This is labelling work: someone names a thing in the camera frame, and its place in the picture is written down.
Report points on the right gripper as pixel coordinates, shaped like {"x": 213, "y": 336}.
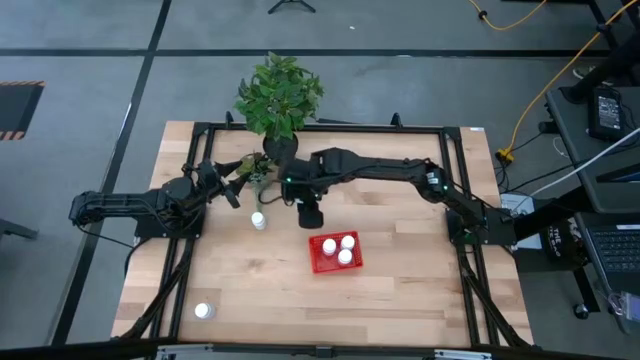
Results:
{"x": 310, "y": 215}

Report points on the small trailing succulent plant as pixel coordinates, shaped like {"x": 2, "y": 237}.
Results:
{"x": 255, "y": 167}

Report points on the black laptop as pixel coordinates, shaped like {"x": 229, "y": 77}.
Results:
{"x": 617, "y": 255}

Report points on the black side desk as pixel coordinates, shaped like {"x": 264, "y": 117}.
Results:
{"x": 575, "y": 145}

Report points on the black power adapter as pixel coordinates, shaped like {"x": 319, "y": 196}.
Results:
{"x": 607, "y": 112}

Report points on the red plastic basket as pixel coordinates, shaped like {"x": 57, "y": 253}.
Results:
{"x": 320, "y": 265}

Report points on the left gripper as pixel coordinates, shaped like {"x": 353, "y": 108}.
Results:
{"x": 215, "y": 180}

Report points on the black caster wheel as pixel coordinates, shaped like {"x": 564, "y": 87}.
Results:
{"x": 581, "y": 311}

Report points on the large green potted plant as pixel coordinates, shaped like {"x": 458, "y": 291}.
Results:
{"x": 280, "y": 97}

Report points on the black metal table frame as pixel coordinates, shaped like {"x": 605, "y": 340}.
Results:
{"x": 350, "y": 128}

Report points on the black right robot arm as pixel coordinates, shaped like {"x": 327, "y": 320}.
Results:
{"x": 380, "y": 167}

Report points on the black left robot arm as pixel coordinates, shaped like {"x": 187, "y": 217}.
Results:
{"x": 125, "y": 207}

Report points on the dark floor hatch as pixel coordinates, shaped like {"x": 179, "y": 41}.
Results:
{"x": 17, "y": 110}

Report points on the white pill bottle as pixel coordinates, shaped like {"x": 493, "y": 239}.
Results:
{"x": 347, "y": 242}
{"x": 258, "y": 220}
{"x": 344, "y": 257}
{"x": 204, "y": 310}
{"x": 329, "y": 246}

